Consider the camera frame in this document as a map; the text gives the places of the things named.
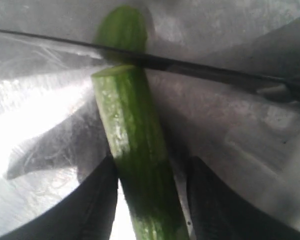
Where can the black handled knife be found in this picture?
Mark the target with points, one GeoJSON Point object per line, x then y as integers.
{"type": "Point", "coordinates": [276, 89]}

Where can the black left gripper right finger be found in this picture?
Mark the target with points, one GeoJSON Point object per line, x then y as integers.
{"type": "Point", "coordinates": [219, 213]}

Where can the round steel plate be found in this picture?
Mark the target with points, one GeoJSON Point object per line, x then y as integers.
{"type": "Point", "coordinates": [51, 136]}

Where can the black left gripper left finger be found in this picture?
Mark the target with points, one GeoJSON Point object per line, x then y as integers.
{"type": "Point", "coordinates": [87, 213]}

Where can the green cucumber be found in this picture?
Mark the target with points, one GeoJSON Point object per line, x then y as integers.
{"type": "Point", "coordinates": [138, 147]}

